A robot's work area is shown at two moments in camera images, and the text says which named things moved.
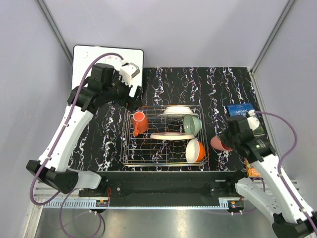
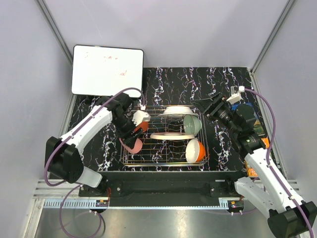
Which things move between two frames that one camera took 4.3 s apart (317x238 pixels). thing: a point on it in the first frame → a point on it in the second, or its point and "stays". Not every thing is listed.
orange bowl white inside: (195, 150) stays
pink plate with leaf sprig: (172, 136) stays
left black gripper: (129, 102) → (129, 141)
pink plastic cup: (217, 144) → (137, 147)
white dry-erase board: (83, 55) stays
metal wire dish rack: (164, 136) stays
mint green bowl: (191, 124) stays
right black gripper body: (229, 140) → (222, 112)
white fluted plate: (177, 111) stays
